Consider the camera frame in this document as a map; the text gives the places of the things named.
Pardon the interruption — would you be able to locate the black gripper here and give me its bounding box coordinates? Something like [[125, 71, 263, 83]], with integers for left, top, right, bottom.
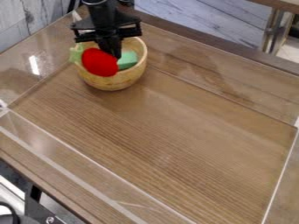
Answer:
[[69, 12, 143, 59]]

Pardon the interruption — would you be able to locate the red plush fruit green leaf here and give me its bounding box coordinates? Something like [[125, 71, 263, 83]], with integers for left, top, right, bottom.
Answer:
[[69, 44, 117, 77]]

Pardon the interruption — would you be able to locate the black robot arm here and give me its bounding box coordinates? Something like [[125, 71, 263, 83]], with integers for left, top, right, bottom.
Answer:
[[69, 0, 143, 59]]

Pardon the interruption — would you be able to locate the green foam block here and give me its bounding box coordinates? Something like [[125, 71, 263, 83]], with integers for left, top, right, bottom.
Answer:
[[116, 51, 137, 70]]

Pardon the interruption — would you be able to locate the wooden bowl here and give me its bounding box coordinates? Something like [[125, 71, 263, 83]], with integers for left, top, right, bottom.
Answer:
[[73, 37, 148, 91]]

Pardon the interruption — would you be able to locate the metal table leg background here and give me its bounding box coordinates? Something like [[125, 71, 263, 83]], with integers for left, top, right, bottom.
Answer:
[[261, 9, 295, 55]]

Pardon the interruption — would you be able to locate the clear acrylic corner bracket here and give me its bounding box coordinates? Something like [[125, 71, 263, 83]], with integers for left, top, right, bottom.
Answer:
[[71, 10, 81, 23]]

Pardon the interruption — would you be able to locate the black table frame leg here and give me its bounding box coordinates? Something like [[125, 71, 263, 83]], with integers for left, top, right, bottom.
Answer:
[[24, 185, 65, 224]]

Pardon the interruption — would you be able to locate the black cable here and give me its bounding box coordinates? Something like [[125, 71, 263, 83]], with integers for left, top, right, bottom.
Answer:
[[0, 201, 21, 224]]

